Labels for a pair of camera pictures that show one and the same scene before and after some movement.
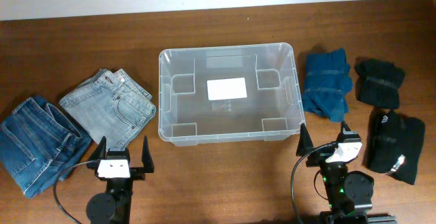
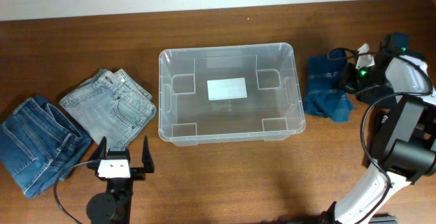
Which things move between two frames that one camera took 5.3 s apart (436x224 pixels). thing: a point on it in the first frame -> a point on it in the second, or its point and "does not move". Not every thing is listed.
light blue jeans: [112, 106] does not move
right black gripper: [321, 156] -> [353, 86]
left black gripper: [137, 172] does not move
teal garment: [328, 83] does not move
